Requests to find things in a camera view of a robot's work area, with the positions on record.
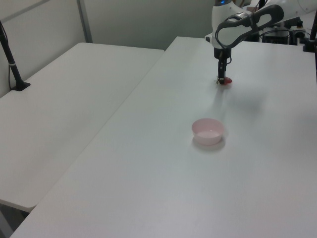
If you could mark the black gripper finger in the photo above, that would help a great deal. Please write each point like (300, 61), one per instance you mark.
(220, 72)
(224, 69)

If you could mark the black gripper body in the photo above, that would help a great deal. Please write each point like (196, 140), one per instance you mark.
(222, 53)

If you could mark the red strawberry with green leaves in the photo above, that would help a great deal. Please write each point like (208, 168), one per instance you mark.
(227, 81)

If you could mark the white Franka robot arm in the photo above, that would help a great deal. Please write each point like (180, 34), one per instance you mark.
(235, 27)

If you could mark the pink plastic bowl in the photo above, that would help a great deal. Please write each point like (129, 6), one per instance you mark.
(207, 140)

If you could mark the black equipment box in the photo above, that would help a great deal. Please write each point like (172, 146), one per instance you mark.
(280, 37)

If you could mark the black clamped camera pole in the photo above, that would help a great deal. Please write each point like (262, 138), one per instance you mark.
(311, 37)

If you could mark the grey metal partition post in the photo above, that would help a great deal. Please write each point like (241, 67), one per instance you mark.
(85, 19)

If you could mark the black camera pole with base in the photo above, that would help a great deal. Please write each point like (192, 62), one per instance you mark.
(11, 62)

